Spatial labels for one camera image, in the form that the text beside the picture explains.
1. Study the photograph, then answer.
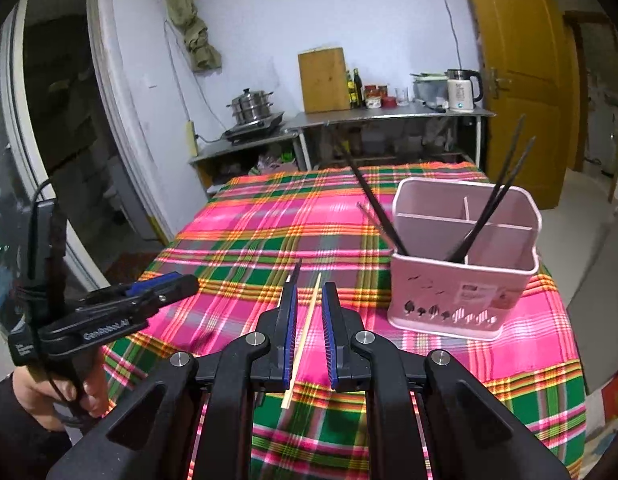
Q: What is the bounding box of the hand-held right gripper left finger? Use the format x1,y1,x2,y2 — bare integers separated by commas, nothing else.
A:
46,280,300,480

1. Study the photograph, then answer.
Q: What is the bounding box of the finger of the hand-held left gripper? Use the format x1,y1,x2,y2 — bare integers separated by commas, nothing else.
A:
114,275,200,320
79,272,186,311

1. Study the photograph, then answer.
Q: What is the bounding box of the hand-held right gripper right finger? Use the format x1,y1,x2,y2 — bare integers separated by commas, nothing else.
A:
323,281,572,480

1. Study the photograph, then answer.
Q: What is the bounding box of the pink utensil basket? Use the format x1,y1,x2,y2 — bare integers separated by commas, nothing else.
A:
387,176,542,342

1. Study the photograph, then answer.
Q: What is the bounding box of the person's left forearm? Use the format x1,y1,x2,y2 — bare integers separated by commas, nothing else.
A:
0,372,77,480

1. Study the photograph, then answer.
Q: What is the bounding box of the person's left hand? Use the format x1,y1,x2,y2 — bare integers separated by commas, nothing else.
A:
53,349,110,418

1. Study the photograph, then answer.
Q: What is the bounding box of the pink plaid tablecloth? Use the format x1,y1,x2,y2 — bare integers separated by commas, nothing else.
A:
101,162,587,480

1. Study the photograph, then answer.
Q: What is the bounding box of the low wooden table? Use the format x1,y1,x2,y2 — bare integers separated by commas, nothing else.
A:
189,130,302,191

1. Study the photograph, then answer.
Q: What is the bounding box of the black induction cooker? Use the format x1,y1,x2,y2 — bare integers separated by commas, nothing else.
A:
223,112,284,143

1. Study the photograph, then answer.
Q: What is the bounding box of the steel steamer pot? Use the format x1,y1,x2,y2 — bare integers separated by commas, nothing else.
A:
227,88,276,125

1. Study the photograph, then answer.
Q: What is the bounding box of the metal counter table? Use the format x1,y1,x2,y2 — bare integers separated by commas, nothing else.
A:
284,101,496,171

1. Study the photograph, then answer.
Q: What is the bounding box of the wooden cutting board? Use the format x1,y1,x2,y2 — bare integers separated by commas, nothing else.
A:
297,47,350,113

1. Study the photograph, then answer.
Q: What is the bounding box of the green hanging cloth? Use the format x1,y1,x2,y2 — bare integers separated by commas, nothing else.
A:
161,0,224,73

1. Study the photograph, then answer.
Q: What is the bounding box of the white electric kettle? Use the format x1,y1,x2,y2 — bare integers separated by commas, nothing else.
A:
446,69,482,112

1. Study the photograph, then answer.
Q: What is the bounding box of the red box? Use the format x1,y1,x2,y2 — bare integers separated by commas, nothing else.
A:
601,365,618,416

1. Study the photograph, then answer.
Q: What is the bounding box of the yellow wooden door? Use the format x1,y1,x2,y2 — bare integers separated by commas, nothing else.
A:
461,0,574,211

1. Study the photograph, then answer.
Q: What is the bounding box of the white door frame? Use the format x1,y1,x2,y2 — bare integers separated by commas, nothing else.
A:
86,0,174,243

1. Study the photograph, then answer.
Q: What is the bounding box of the black wall cable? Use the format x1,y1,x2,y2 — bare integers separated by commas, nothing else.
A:
431,0,462,73

